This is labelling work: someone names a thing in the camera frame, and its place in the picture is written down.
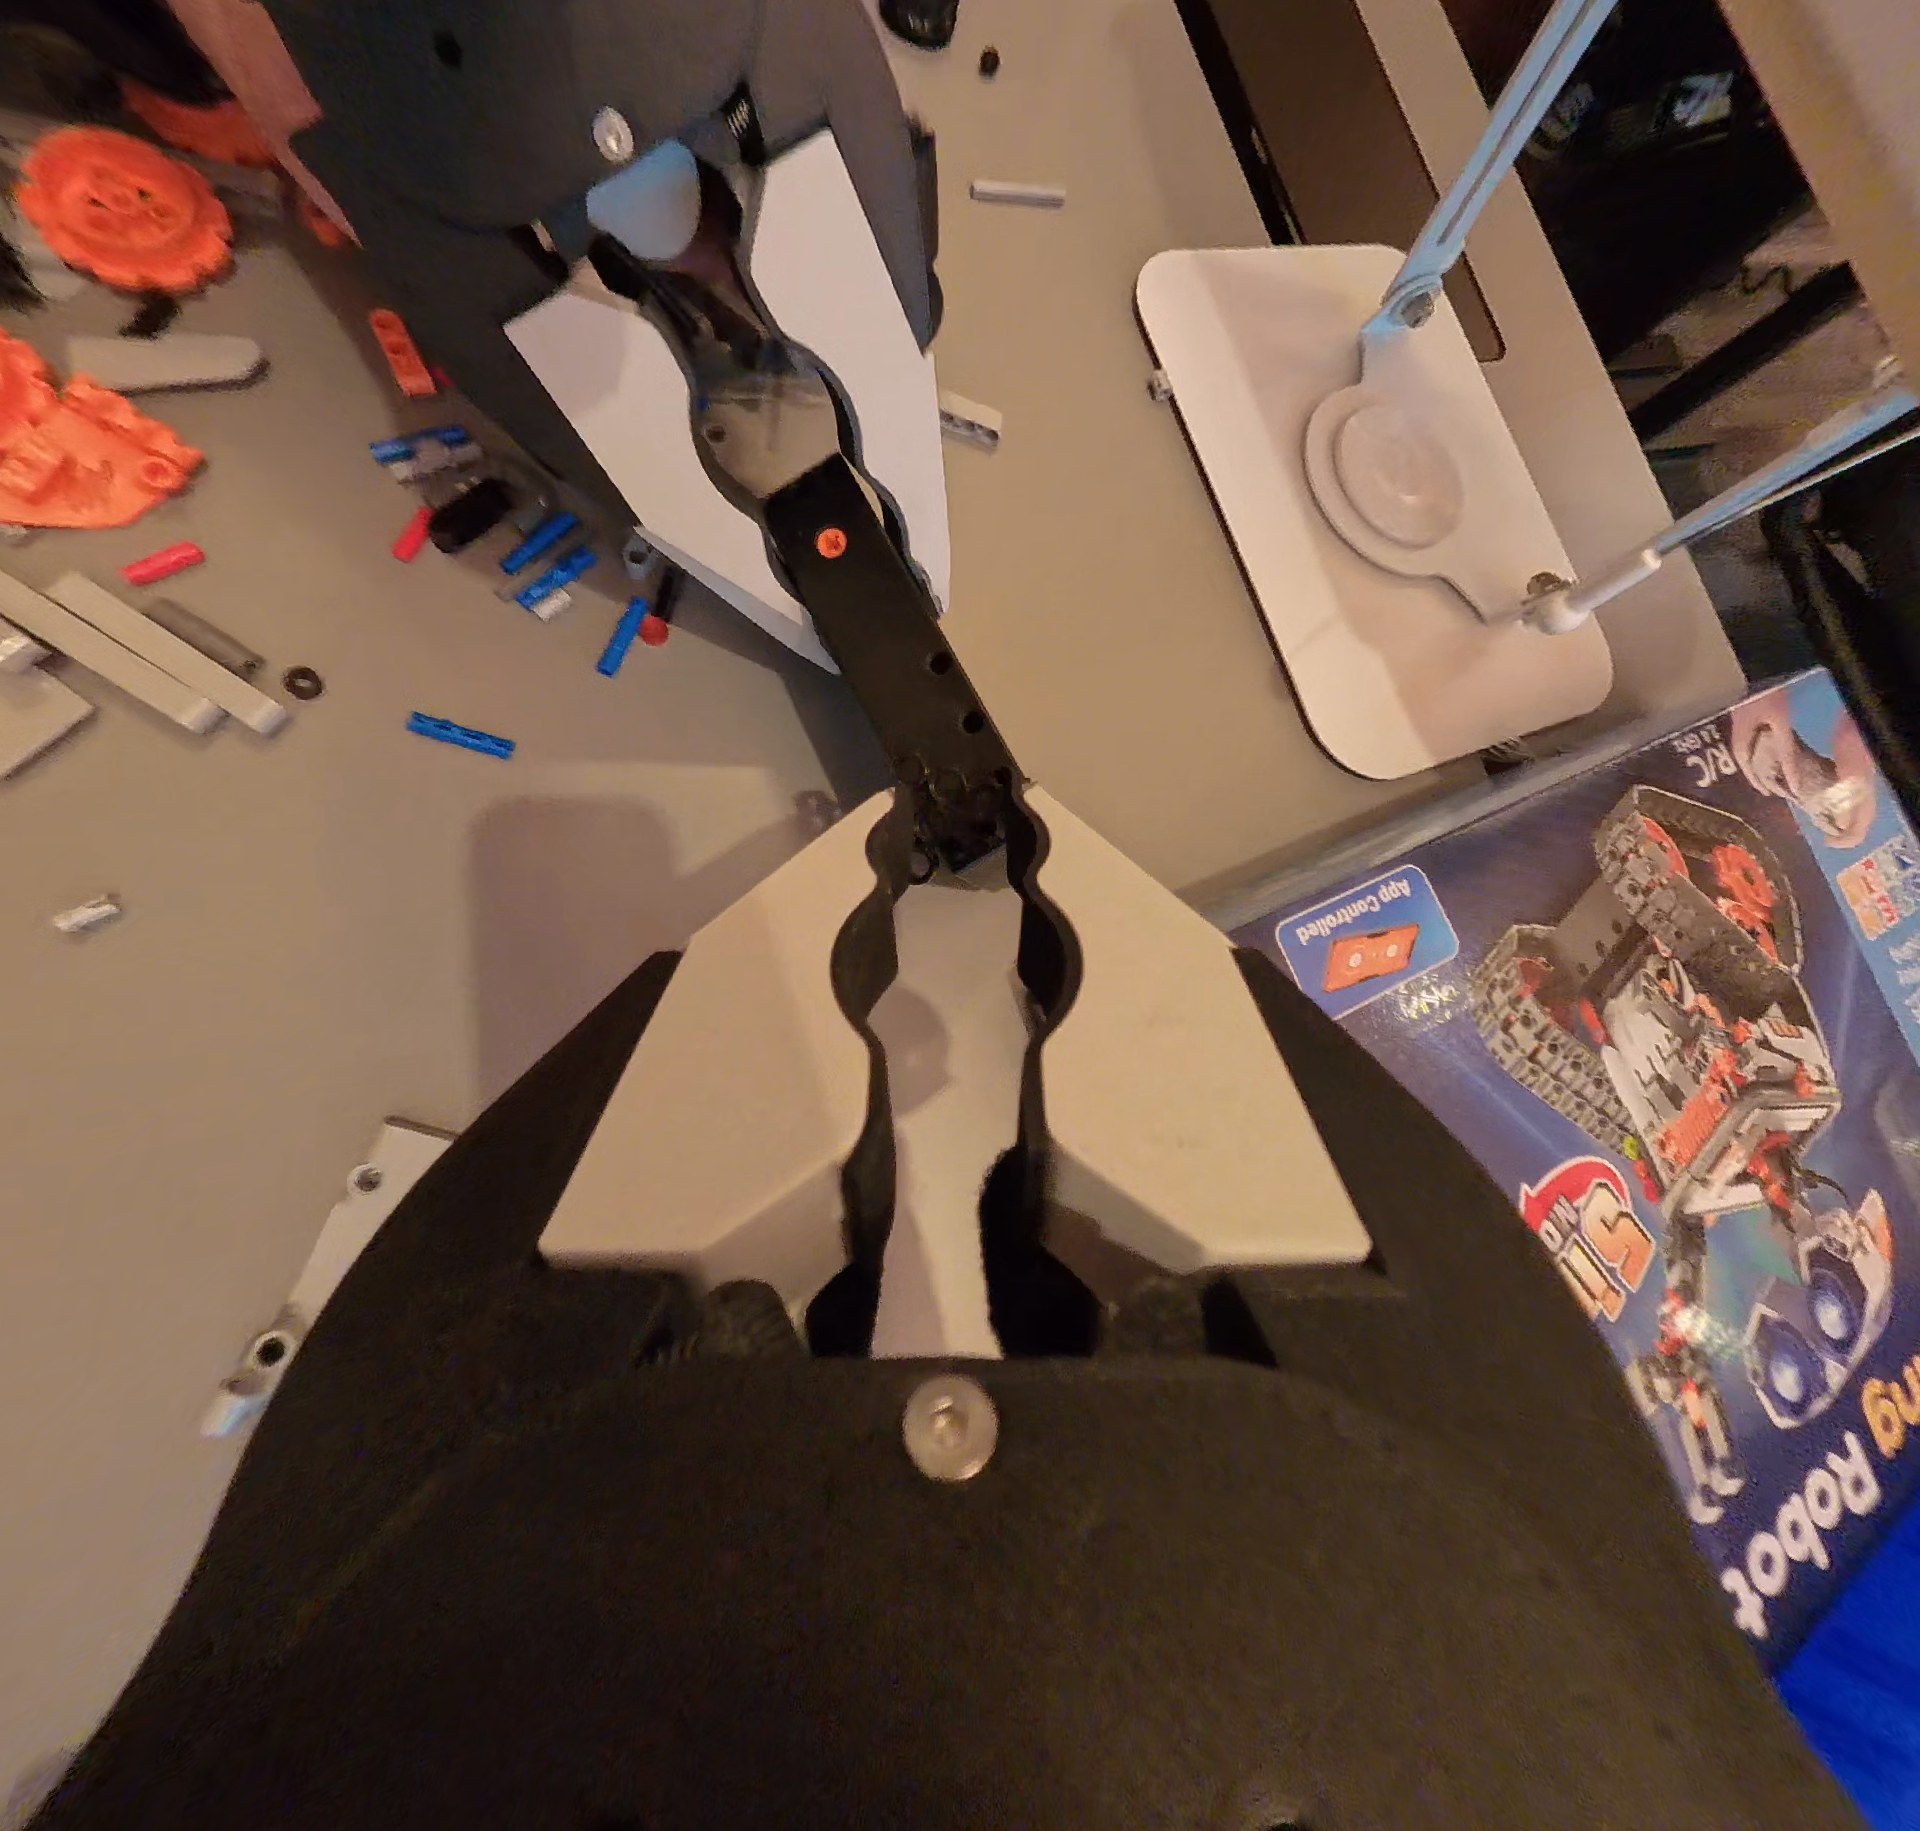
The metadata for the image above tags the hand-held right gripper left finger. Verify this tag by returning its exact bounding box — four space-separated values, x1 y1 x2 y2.
534 788 915 1321

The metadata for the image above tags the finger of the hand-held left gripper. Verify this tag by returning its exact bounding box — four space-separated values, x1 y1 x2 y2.
502 265 845 673
731 126 956 622

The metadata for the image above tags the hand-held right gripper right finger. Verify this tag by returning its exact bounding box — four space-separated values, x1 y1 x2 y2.
983 785 1374 1329

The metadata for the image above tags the long black motor block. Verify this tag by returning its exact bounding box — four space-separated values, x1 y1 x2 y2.
761 453 1035 880

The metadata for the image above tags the black oval beam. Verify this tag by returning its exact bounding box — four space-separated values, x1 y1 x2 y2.
428 478 514 560

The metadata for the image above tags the orange short beam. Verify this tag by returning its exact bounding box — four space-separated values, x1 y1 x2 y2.
364 307 440 403

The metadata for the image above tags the orange gear wheel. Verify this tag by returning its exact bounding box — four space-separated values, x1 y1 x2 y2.
15 126 239 300
119 71 287 169

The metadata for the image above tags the blue toy kit box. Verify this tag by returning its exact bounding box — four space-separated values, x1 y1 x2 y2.
1222 666 1920 1674

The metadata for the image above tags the grey fairing panel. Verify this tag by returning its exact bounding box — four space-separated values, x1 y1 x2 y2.
63 332 272 395

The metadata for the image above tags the dark grey tube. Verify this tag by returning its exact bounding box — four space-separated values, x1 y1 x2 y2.
148 593 272 683

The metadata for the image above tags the orange curved panel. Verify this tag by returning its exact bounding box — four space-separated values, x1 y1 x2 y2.
0 330 207 532

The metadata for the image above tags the grey flat plate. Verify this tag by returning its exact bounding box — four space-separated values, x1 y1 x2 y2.
0 628 97 783

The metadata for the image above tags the white rod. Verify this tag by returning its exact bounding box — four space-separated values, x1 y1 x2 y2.
1527 389 1920 640

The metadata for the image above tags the white rounded base plate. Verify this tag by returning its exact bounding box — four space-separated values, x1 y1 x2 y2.
1135 245 1619 785

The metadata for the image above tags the light grey holed bracket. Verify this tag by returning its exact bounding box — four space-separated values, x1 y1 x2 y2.
197 1116 461 1441

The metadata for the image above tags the grey bracket plate with disc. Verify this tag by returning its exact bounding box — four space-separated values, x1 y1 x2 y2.
1299 291 1579 637

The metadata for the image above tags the slotted silver strap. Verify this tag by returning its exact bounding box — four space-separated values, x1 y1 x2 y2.
1355 0 1671 364

